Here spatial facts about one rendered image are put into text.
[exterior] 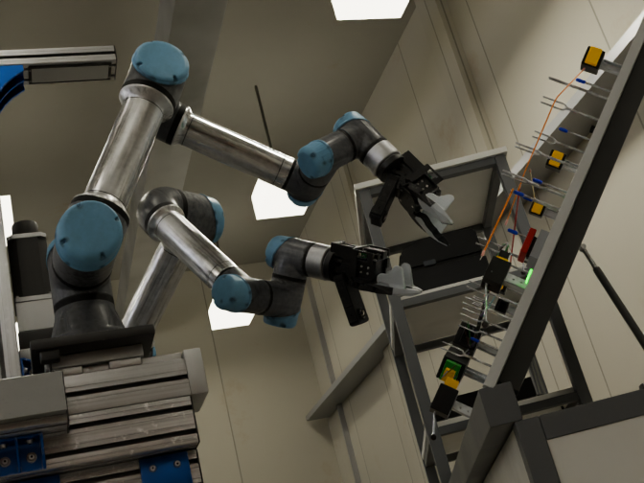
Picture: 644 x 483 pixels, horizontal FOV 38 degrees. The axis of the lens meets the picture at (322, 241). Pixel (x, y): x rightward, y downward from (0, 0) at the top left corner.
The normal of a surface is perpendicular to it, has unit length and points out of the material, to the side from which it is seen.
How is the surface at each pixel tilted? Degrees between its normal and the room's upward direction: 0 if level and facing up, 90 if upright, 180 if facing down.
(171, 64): 83
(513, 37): 90
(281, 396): 90
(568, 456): 90
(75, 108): 180
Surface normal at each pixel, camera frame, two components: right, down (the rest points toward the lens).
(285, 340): 0.24, -0.44
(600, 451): -0.08, -0.37
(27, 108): 0.23, 0.90
